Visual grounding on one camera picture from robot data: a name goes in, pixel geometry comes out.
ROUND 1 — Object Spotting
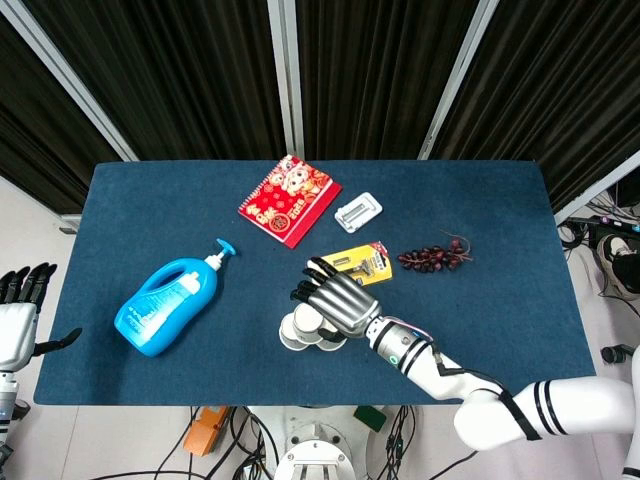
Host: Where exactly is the black white shoe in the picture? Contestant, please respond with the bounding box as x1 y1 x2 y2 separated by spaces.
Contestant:
597 233 640 296

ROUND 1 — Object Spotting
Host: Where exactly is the white plastic holder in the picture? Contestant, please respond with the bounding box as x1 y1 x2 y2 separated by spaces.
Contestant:
333 191 385 236

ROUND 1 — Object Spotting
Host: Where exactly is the dark red grape bunch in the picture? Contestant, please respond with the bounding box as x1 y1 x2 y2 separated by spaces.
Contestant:
397 230 474 274

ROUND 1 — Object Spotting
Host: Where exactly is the yellow razor blister pack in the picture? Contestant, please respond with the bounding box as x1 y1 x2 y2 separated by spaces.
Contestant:
319 240 394 288

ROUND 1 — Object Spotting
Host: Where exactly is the blue pump bottle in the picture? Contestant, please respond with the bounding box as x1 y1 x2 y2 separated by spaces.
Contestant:
113 238 240 358

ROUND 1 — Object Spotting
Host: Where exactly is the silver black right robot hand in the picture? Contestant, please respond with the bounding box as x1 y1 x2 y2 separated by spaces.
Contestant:
291 257 382 344

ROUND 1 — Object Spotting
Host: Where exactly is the black cable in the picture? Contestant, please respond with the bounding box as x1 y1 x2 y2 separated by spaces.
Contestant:
113 405 214 480
377 405 417 480
557 199 640 261

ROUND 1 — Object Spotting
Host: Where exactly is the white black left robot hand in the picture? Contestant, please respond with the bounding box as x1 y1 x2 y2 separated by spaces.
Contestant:
0 262 84 374

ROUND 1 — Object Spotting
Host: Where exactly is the red spiral notebook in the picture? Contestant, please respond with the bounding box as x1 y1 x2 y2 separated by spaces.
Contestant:
237 153 344 250

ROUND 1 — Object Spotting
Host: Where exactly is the blue tablecloth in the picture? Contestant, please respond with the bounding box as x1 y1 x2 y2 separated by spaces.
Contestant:
33 159 597 407

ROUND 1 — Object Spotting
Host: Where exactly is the orange box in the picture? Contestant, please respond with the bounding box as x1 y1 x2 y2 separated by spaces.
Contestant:
182 405 230 456

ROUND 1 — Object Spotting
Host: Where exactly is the green box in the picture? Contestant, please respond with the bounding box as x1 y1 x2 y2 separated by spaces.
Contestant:
353 405 388 434

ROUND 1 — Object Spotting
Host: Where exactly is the black caster wheel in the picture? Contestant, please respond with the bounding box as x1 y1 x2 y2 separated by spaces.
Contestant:
601 343 635 365

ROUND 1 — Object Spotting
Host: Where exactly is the dark pleated curtain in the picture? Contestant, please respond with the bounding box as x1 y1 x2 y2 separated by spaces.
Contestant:
429 0 640 214
22 0 287 162
0 14 121 215
294 0 482 161

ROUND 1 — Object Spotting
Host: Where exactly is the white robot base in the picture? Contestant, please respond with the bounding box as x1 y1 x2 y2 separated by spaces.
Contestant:
249 405 382 480

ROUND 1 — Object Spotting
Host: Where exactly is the white frame post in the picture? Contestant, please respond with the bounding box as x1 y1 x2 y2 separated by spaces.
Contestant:
553 149 640 226
266 0 306 161
417 0 501 161
0 0 140 162

